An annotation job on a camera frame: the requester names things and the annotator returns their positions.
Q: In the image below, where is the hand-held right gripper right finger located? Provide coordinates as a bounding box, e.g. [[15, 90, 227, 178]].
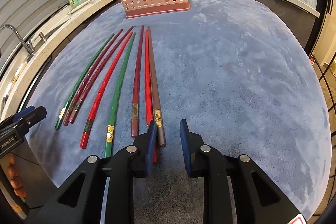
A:
[[179, 120, 302, 224]]

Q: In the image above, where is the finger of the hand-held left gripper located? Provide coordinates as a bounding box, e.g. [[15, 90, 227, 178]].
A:
[[13, 106, 48, 125], [0, 119, 30, 136]]

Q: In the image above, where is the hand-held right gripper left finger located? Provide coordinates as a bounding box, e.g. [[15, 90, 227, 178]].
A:
[[34, 121, 158, 224]]

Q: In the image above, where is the brown chopstick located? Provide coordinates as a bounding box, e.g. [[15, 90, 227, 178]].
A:
[[147, 26, 167, 148]]

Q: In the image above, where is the green chopstick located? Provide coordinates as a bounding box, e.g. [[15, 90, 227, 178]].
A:
[[104, 32, 136, 159], [55, 33, 115, 131]]

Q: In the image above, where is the dark red chopstick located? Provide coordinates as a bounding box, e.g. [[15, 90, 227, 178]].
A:
[[69, 26, 134, 124], [131, 25, 145, 138], [63, 29, 123, 126]]

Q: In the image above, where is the person's left hand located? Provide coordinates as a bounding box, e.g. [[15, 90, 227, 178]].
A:
[[5, 153, 27, 198]]

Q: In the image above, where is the chrome faucet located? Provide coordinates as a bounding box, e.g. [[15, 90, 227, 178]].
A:
[[0, 25, 36, 55]]

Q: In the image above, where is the blue fleece mat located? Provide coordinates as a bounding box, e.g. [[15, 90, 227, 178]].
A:
[[17, 0, 331, 224]]

